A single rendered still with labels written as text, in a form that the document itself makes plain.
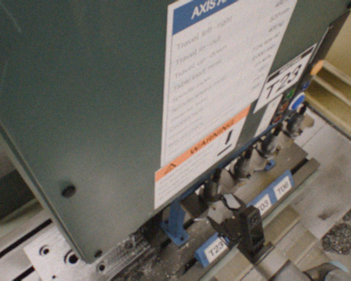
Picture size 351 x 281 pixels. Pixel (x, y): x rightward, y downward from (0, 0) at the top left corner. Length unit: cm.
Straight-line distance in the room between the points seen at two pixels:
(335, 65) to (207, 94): 117
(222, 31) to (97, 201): 19
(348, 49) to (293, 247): 76
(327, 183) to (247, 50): 126
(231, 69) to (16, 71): 21
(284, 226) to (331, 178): 30
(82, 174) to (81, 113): 7
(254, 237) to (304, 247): 63
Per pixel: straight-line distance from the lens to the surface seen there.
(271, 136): 93
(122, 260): 106
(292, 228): 148
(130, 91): 24
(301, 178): 136
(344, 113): 157
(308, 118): 110
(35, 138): 22
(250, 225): 82
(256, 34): 33
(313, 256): 149
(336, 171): 157
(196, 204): 87
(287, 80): 50
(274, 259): 87
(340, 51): 144
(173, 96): 29
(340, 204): 155
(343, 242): 161
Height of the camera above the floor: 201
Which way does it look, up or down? 56 degrees down
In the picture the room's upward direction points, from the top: 5 degrees clockwise
